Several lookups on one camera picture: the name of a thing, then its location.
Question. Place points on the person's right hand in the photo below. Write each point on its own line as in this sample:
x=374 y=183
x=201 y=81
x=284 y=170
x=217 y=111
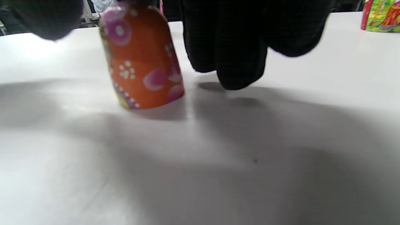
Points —
x=237 y=37

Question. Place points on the large pink Russian doll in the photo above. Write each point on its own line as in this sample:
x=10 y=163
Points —
x=161 y=7

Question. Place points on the orange Russian doll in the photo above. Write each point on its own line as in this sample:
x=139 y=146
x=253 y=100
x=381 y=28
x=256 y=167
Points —
x=140 y=56

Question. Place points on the red Russian doll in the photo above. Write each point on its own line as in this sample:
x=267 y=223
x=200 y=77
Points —
x=381 y=15

